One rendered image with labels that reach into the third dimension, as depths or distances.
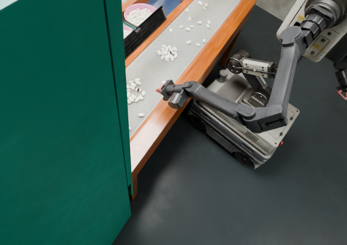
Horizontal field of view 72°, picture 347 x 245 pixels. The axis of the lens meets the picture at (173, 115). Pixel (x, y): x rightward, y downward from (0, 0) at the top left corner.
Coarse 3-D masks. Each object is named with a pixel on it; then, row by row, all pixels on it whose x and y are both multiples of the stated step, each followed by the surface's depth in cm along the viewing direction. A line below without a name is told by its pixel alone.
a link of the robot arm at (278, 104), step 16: (288, 32) 93; (288, 48) 91; (288, 64) 87; (288, 80) 83; (272, 96) 82; (288, 96) 82; (256, 112) 81; (272, 112) 77; (256, 128) 83; (272, 128) 82
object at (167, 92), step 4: (168, 84) 124; (172, 84) 126; (164, 88) 122; (168, 88) 121; (172, 88) 119; (160, 92) 121; (164, 92) 122; (168, 92) 121; (172, 92) 120; (164, 96) 122; (168, 96) 124
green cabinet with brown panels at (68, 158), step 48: (0, 0) 19; (48, 0) 22; (96, 0) 27; (0, 48) 20; (48, 48) 24; (96, 48) 32; (0, 96) 22; (48, 96) 28; (96, 96) 38; (0, 144) 26; (48, 144) 34; (96, 144) 49; (0, 192) 30; (48, 192) 41; (96, 192) 67; (0, 240) 36; (48, 240) 53
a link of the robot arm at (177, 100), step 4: (184, 84) 113; (188, 84) 112; (192, 84) 111; (184, 88) 114; (184, 92) 114; (172, 96) 115; (176, 96) 114; (180, 96) 113; (184, 96) 114; (188, 96) 117; (172, 100) 113; (176, 100) 113; (180, 100) 113; (184, 100) 115; (168, 104) 116; (172, 104) 114; (176, 104) 112; (180, 104) 113; (176, 108) 116
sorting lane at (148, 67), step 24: (216, 0) 199; (240, 0) 203; (192, 24) 180; (216, 24) 183; (168, 48) 164; (192, 48) 167; (144, 72) 151; (168, 72) 153; (144, 96) 142; (144, 120) 134
